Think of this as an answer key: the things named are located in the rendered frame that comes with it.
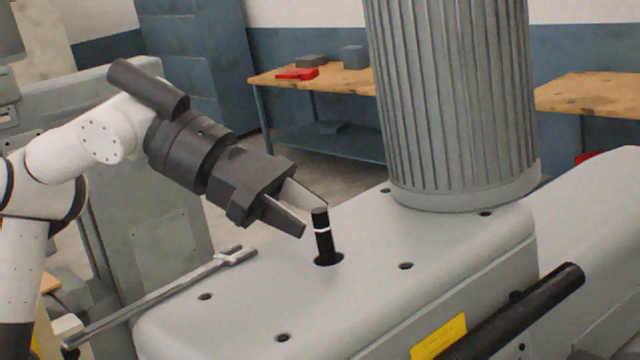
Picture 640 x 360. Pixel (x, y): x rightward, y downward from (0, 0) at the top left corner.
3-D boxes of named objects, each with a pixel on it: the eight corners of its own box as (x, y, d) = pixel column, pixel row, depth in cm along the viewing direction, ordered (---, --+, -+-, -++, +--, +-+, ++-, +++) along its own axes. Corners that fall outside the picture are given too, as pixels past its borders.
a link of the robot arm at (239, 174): (284, 206, 93) (208, 162, 96) (305, 145, 88) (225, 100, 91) (232, 251, 83) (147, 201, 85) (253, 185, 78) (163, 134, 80)
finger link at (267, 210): (301, 240, 83) (256, 214, 84) (309, 219, 81) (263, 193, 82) (294, 247, 81) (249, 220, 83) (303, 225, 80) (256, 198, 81)
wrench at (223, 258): (72, 355, 75) (70, 348, 75) (56, 344, 78) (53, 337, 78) (258, 253, 90) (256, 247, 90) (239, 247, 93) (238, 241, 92)
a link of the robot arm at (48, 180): (128, 123, 101) (57, 158, 113) (56, 106, 94) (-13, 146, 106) (128, 196, 98) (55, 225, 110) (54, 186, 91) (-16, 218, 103)
